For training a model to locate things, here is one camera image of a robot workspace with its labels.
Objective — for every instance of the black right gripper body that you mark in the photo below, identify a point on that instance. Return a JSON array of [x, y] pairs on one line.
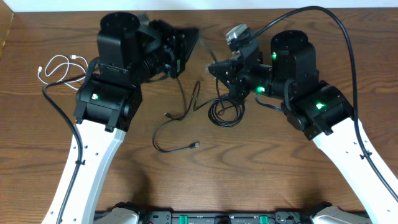
[[260, 79]]

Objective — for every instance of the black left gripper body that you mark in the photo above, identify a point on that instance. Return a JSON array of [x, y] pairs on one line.
[[173, 51]]

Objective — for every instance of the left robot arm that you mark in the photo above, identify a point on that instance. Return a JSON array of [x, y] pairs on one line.
[[132, 50]]

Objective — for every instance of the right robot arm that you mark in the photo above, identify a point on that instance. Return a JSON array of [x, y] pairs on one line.
[[312, 106]]

